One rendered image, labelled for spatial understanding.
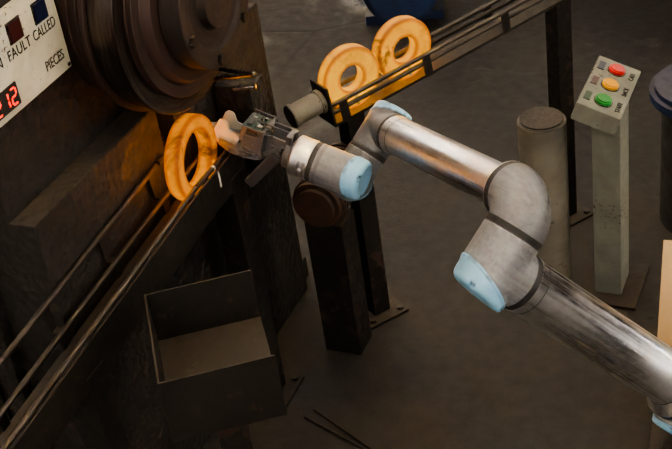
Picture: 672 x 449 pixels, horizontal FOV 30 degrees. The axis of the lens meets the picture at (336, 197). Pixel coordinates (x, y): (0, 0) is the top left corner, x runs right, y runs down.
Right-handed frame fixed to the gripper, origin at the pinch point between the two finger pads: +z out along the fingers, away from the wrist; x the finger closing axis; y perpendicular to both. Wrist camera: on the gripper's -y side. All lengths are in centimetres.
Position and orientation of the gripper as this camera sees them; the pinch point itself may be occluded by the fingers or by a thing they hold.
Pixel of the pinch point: (210, 129)
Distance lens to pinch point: 278.7
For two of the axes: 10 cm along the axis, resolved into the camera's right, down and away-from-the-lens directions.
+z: -9.1, -3.6, 2.0
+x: -3.8, 5.5, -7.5
